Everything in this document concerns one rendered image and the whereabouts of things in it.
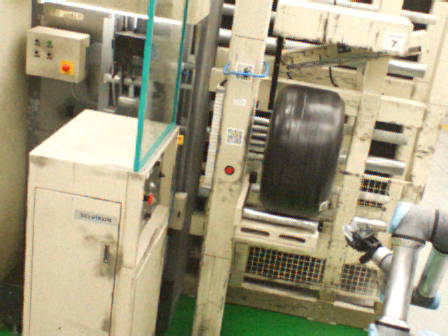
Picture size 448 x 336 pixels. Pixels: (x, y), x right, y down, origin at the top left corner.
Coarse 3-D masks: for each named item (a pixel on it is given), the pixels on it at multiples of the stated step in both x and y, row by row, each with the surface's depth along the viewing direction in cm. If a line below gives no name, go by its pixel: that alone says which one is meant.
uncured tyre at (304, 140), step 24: (288, 96) 270; (312, 96) 271; (336, 96) 276; (288, 120) 262; (312, 120) 263; (336, 120) 264; (288, 144) 260; (312, 144) 260; (336, 144) 262; (264, 168) 266; (288, 168) 261; (312, 168) 260; (336, 168) 266; (264, 192) 272; (288, 192) 266; (312, 192) 264; (312, 216) 279
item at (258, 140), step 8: (256, 112) 332; (264, 112) 331; (256, 120) 320; (264, 120) 320; (256, 128) 320; (264, 128) 320; (256, 136) 323; (264, 136) 322; (256, 144) 323; (264, 144) 323; (256, 152) 339; (256, 160) 328; (248, 168) 328; (256, 168) 328
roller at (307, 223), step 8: (248, 208) 285; (248, 216) 284; (256, 216) 284; (264, 216) 283; (272, 216) 283; (280, 216) 283; (288, 216) 284; (296, 216) 285; (288, 224) 284; (296, 224) 283; (304, 224) 283; (312, 224) 282
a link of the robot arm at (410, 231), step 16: (400, 208) 218; (416, 208) 219; (432, 208) 220; (400, 224) 217; (416, 224) 216; (432, 224) 216; (400, 240) 216; (416, 240) 215; (432, 240) 218; (400, 256) 216; (416, 256) 216; (400, 272) 214; (400, 288) 213; (384, 304) 215; (400, 304) 212; (384, 320) 211; (400, 320) 211
